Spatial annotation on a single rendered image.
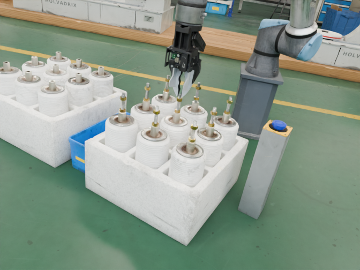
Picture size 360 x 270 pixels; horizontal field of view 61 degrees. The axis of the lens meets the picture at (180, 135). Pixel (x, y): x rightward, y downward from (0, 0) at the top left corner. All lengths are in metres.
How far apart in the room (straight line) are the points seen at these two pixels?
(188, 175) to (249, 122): 0.72
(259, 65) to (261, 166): 0.58
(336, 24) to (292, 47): 4.05
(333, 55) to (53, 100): 2.42
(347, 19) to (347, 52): 2.40
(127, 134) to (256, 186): 0.42
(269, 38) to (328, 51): 1.64
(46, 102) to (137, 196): 0.45
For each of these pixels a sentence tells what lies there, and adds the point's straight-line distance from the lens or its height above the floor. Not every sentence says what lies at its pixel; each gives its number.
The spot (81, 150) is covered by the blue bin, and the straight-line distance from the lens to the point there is 1.08.
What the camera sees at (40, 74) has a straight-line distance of 1.34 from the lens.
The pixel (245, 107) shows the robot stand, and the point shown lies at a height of 0.15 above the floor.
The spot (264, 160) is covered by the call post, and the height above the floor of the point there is 0.22.
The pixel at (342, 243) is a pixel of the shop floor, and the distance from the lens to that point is 1.13.
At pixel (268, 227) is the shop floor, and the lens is 1.05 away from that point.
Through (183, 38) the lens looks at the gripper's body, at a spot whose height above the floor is 0.51.
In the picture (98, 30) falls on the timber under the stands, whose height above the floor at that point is 0.03.
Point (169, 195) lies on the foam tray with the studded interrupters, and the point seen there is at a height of 0.14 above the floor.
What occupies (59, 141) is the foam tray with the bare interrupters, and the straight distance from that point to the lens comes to 1.12.
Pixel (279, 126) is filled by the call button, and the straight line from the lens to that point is 0.90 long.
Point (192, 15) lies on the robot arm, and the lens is 0.81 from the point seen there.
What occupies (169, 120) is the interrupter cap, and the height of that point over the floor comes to 0.25.
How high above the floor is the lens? 0.69
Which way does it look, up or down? 29 degrees down
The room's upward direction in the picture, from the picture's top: 9 degrees clockwise
